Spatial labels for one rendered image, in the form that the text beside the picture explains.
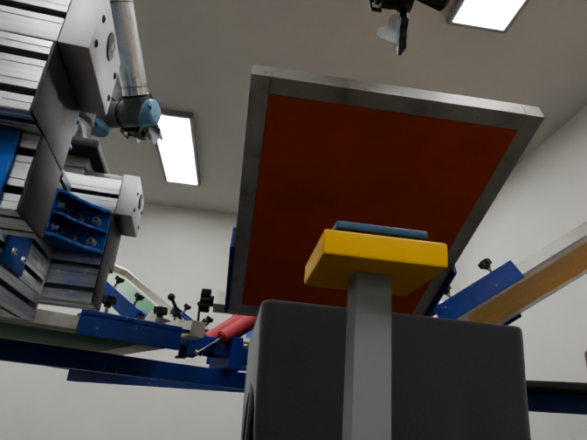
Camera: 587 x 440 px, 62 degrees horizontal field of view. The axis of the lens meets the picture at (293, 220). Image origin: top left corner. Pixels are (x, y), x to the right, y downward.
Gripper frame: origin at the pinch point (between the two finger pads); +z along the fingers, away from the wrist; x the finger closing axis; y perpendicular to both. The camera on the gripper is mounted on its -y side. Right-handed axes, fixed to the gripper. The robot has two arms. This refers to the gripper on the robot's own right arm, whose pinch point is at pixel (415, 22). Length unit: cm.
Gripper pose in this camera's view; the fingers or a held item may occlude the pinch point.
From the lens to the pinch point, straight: 101.4
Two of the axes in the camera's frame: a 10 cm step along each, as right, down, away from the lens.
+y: -9.9, -1.2, -0.9
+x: 1.4, -6.2, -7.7
